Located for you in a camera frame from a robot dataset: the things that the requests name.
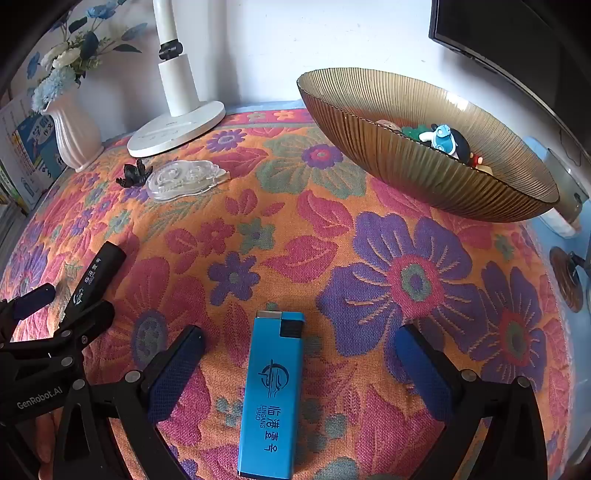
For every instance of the blue cover book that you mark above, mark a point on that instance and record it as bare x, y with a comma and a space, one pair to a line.
30, 162

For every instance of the black wall television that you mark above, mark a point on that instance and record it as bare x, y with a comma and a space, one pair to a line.
543, 47

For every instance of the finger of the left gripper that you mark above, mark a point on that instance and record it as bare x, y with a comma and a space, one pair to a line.
20, 308
77, 333

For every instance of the black lighter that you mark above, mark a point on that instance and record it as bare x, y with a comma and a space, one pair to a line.
95, 280

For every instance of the green toy piece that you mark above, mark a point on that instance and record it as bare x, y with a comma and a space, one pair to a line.
415, 132

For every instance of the floral quilted table mat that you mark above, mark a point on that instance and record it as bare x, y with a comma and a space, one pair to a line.
299, 227

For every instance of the blue lighter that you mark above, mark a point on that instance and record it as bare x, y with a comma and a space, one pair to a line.
268, 433

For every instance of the blue penguin toy figure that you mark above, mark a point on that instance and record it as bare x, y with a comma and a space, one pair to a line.
449, 141

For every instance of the white ribbed vase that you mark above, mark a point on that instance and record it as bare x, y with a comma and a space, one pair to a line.
78, 137

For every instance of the small black hair clip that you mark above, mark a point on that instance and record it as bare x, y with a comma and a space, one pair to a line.
134, 175

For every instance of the clear correction tape dispenser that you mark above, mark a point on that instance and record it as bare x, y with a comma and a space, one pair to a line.
181, 178

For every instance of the amber ribbed glass bowl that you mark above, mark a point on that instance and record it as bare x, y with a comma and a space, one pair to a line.
349, 105

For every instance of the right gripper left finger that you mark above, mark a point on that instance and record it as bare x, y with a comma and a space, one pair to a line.
85, 445

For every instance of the smoky glass cup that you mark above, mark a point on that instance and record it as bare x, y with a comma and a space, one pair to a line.
563, 218

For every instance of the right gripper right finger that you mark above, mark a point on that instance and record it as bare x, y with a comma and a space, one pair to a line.
514, 447

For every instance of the white desk lamp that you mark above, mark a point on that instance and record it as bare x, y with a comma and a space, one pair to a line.
187, 117

